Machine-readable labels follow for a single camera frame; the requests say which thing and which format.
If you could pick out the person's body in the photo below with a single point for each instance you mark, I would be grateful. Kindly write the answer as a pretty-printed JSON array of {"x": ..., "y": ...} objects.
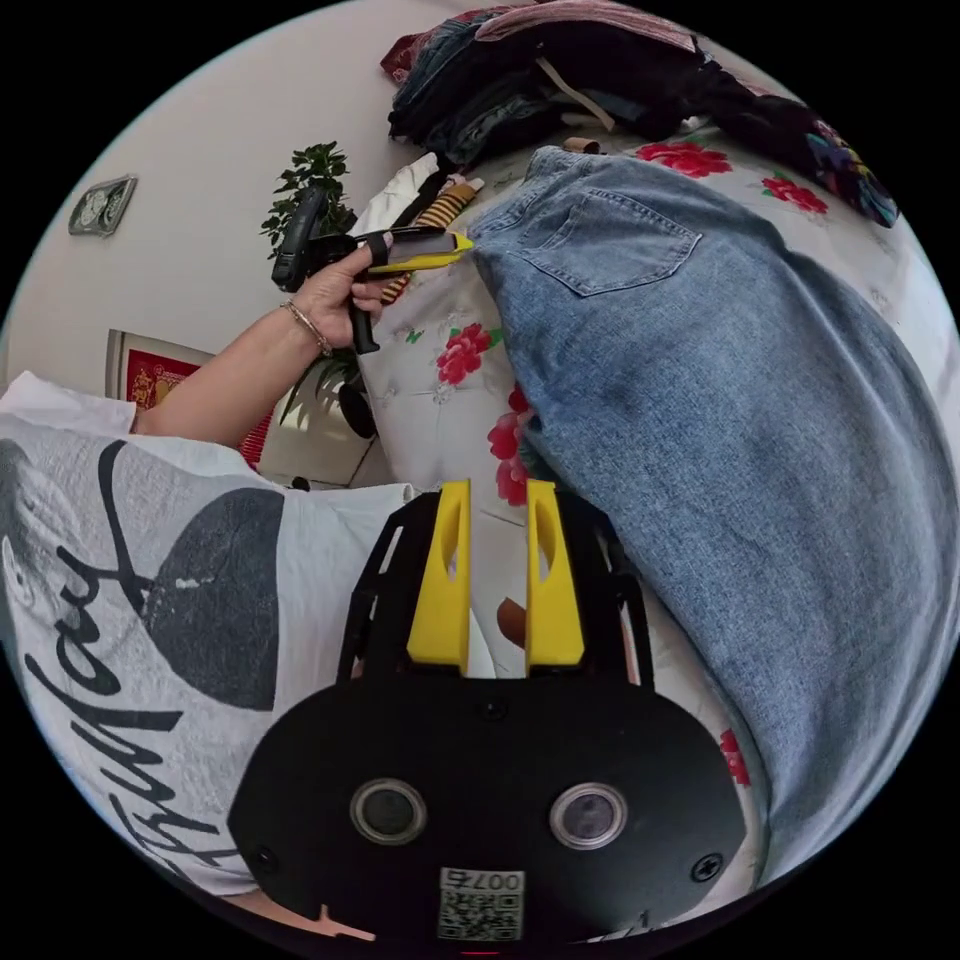
[{"x": 150, "y": 562}]

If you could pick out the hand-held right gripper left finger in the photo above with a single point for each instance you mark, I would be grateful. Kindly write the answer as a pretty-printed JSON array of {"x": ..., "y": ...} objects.
[{"x": 442, "y": 600}]

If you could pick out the person's right hand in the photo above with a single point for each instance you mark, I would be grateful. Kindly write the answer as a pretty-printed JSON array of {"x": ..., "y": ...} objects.
[{"x": 330, "y": 919}]

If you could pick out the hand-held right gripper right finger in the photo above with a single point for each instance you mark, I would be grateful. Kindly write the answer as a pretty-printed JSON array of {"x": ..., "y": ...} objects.
[{"x": 553, "y": 615}]

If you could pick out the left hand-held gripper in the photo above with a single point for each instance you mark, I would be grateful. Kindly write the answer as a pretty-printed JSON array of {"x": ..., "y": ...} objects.
[{"x": 334, "y": 249}]

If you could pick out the person's left forearm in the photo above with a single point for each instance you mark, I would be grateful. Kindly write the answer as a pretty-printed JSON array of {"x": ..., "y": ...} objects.
[{"x": 225, "y": 382}]

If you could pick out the light blue jeans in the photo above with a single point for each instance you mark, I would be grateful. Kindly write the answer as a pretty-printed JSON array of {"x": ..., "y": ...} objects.
[{"x": 712, "y": 412}]

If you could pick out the pile of clothes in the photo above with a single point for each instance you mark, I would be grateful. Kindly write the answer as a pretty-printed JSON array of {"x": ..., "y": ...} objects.
[{"x": 570, "y": 67}]

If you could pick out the red framed picture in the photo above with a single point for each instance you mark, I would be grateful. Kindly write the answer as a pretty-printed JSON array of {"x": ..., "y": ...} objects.
[{"x": 154, "y": 375}]

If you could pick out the silver framed wall clock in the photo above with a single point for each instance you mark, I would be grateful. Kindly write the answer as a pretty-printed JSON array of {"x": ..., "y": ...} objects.
[{"x": 102, "y": 206}]

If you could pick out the person's left hand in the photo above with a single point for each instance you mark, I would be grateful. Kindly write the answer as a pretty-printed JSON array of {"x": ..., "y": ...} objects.
[{"x": 334, "y": 300}]

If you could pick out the green potted plant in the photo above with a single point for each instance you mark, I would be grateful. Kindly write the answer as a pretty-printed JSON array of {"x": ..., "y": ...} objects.
[{"x": 315, "y": 176}]

